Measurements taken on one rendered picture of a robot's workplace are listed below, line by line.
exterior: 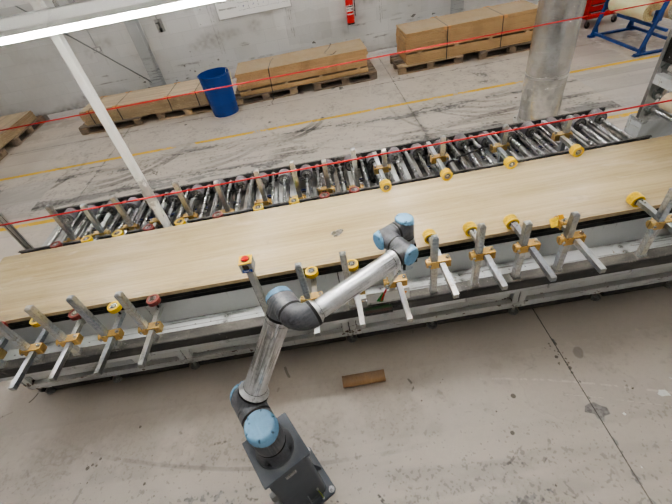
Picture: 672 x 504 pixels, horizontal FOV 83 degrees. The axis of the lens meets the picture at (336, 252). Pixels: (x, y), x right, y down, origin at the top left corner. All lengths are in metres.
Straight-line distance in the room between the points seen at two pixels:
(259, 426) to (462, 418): 1.39
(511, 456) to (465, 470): 0.29
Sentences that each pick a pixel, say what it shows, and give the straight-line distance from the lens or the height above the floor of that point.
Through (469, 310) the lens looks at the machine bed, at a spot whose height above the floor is 0.16.
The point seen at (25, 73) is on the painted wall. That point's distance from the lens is 10.47.
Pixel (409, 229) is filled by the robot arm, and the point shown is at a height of 1.33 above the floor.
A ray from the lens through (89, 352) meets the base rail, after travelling 2.89.
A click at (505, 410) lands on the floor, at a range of 2.82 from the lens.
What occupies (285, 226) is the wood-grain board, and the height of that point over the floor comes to 0.90.
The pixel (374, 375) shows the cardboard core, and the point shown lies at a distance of 2.78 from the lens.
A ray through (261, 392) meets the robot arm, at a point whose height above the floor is 0.89.
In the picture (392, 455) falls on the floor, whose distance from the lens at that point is 2.65.
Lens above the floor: 2.51
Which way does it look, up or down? 42 degrees down
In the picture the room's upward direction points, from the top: 12 degrees counter-clockwise
